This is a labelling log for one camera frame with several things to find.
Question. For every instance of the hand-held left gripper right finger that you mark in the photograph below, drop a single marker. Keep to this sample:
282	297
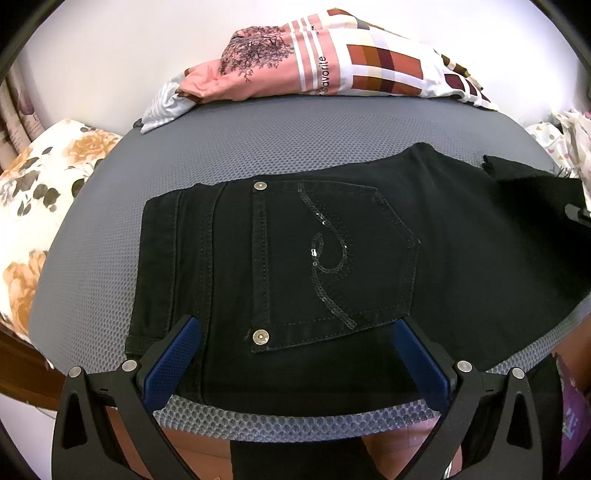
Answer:
422	364

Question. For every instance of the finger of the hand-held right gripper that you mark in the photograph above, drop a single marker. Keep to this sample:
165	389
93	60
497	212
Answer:
579	212

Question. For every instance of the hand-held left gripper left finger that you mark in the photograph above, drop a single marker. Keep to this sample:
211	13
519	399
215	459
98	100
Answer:
173	360

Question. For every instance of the black pants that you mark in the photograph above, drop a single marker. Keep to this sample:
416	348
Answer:
323	277

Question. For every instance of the white dotted cloth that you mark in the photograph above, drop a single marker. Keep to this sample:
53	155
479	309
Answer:
572	138

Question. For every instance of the grey mesh mattress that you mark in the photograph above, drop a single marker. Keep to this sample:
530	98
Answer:
115	240

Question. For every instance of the purple printed cloth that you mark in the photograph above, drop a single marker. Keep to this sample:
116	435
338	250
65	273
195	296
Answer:
572	415

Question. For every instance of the floral pillow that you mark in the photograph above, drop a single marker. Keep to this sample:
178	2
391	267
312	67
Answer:
37	194

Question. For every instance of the pink patchwork blanket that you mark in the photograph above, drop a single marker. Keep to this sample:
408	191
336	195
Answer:
392	60

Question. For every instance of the grey striped cloth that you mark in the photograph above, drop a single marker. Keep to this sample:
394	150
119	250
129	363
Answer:
161	108

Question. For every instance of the patterned curtain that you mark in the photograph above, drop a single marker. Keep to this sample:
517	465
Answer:
18	120

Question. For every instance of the wooden bed frame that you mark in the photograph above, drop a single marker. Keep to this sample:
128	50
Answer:
23	369

